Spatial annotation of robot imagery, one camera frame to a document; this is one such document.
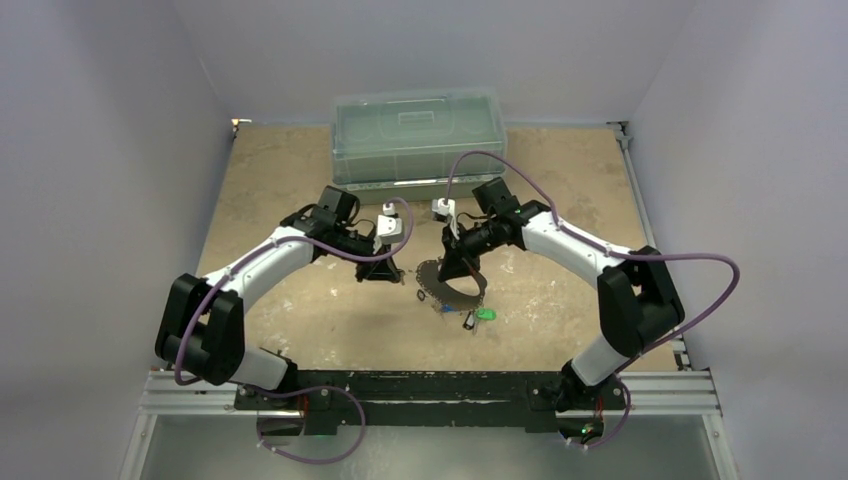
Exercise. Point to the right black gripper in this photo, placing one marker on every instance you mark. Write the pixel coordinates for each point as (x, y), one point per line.
(454, 250)

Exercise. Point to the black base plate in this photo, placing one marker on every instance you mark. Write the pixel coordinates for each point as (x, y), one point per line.
(535, 401)

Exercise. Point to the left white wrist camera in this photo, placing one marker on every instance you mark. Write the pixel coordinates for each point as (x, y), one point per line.
(389, 228)

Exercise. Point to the green key tag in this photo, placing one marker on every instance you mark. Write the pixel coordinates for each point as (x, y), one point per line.
(485, 314)

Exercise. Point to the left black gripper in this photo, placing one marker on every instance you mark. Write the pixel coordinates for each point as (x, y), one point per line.
(377, 270)

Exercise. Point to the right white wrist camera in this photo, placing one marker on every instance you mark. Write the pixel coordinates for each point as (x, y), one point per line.
(444, 210)

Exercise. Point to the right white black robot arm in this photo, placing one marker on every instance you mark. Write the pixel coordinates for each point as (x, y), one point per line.
(637, 299)

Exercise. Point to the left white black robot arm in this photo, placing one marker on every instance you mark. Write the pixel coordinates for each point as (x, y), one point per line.
(202, 334)

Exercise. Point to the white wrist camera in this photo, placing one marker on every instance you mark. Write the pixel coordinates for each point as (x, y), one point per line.
(444, 210)
(389, 228)

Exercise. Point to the aluminium frame rail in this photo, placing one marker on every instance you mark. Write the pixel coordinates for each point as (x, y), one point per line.
(655, 395)

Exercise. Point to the clear plastic storage box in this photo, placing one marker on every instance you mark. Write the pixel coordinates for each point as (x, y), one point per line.
(405, 142)

